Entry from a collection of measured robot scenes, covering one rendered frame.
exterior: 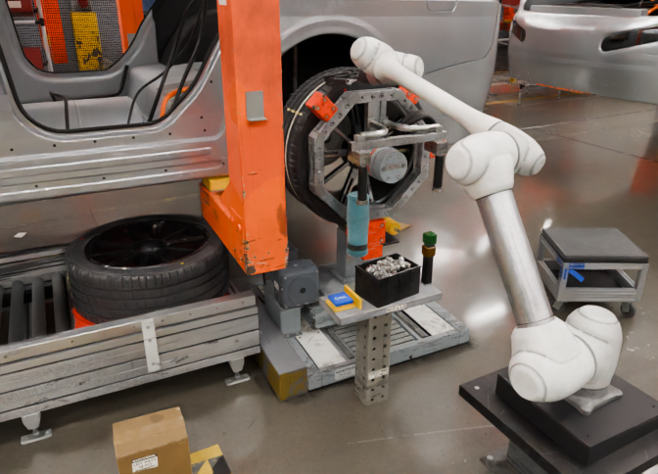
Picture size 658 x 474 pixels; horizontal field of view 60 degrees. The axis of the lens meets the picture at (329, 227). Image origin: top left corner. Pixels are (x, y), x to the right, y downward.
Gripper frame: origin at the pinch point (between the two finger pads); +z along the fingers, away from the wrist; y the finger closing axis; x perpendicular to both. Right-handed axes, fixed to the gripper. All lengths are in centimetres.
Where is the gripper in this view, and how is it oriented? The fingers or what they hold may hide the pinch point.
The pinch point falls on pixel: (331, 77)
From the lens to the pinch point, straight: 233.0
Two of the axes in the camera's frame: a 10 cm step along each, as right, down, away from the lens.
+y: 5.5, -6.5, 5.2
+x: -3.9, -7.6, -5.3
